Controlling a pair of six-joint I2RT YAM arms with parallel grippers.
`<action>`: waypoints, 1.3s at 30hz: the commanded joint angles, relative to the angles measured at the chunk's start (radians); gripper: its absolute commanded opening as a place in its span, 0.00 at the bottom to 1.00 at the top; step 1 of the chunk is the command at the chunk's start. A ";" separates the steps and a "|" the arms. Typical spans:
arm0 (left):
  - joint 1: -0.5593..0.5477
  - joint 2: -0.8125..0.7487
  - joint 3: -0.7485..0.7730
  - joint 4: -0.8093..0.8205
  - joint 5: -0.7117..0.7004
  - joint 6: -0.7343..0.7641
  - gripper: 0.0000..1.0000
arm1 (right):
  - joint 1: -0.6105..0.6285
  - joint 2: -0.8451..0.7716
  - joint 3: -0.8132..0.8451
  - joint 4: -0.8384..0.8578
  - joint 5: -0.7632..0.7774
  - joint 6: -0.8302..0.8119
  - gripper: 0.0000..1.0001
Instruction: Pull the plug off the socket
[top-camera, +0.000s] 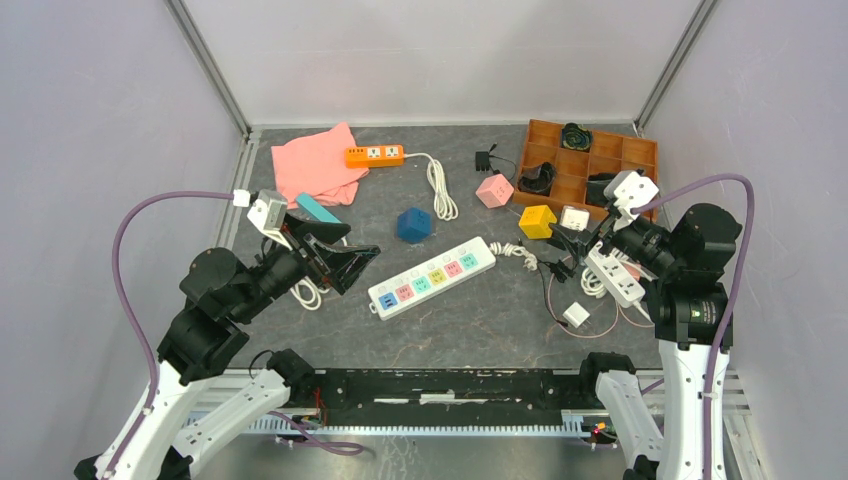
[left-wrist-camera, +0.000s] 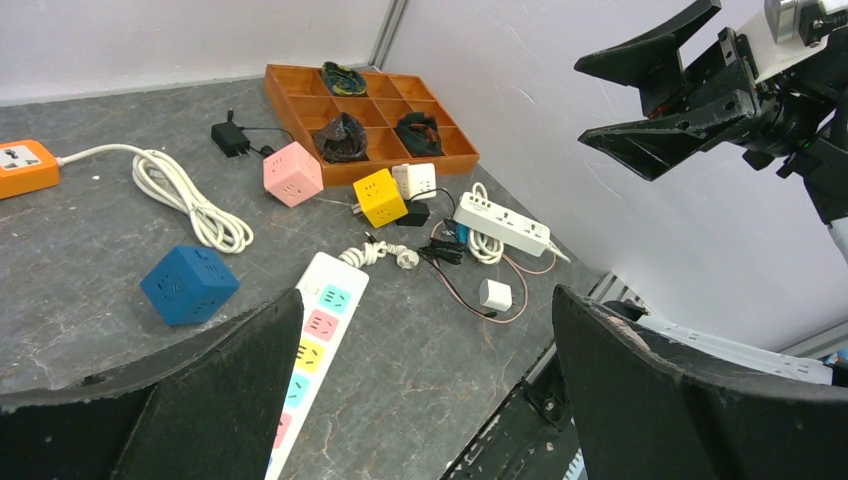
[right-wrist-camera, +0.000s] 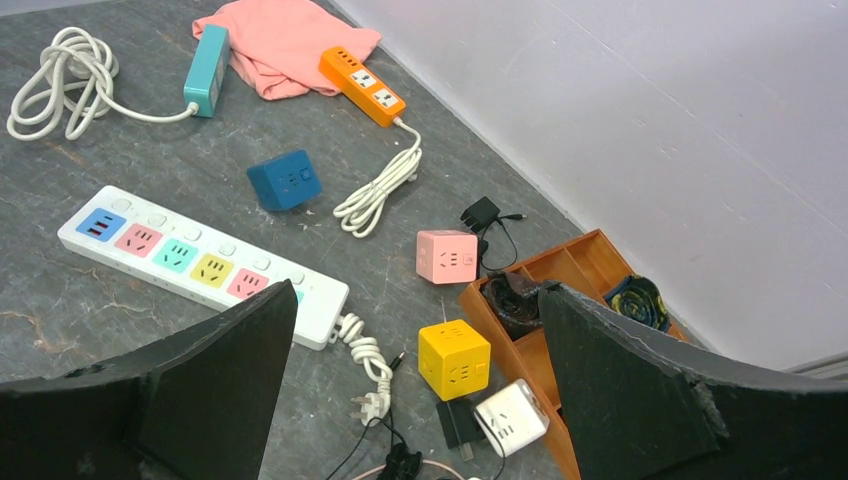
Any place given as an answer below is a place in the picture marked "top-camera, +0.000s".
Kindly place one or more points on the black charger plug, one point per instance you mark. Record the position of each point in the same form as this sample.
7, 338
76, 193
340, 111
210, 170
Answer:
483, 160

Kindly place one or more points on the yellow cube plug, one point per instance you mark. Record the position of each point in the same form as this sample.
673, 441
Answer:
535, 222

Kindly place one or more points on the white multicolour power strip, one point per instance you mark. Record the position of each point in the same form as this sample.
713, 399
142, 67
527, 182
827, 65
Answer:
430, 278

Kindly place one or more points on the white cube plug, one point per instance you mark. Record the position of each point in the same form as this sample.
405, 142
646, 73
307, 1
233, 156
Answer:
574, 218

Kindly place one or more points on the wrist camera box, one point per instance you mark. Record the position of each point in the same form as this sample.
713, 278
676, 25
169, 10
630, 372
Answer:
267, 213
631, 190

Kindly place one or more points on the orange power strip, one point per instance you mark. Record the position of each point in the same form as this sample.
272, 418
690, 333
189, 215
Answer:
379, 156

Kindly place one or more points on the small white charger cube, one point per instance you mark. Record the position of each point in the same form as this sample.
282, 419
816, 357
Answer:
574, 316

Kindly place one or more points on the blue yellow coiled item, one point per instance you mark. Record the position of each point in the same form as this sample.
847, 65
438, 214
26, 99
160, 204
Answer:
576, 137

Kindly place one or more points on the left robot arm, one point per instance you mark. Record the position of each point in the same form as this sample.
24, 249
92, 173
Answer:
222, 294

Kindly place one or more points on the white power strip right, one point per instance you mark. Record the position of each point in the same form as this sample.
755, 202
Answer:
609, 273

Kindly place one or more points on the orange wooden divided tray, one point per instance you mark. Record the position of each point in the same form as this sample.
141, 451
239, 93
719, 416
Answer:
609, 153

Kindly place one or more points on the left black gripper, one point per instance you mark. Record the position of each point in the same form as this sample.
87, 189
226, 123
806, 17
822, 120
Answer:
342, 265

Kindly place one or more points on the teal power strip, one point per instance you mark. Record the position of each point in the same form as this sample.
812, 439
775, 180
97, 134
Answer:
314, 209

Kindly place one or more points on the pink cloth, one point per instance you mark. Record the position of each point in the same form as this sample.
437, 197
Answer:
315, 165

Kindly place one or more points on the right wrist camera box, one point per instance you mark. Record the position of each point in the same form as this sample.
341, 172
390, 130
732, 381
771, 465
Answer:
631, 190

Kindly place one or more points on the pink cube plug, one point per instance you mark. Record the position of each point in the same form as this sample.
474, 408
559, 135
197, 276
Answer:
495, 191

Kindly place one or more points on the blue cube plug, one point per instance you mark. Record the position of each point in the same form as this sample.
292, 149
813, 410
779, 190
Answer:
413, 225

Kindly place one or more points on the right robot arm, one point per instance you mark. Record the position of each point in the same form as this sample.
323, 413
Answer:
689, 278

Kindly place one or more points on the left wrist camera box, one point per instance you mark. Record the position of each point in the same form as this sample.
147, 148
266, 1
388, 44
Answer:
267, 213

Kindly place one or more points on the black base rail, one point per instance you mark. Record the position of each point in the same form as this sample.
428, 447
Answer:
443, 397

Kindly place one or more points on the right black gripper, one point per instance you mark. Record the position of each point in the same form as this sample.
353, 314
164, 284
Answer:
578, 242

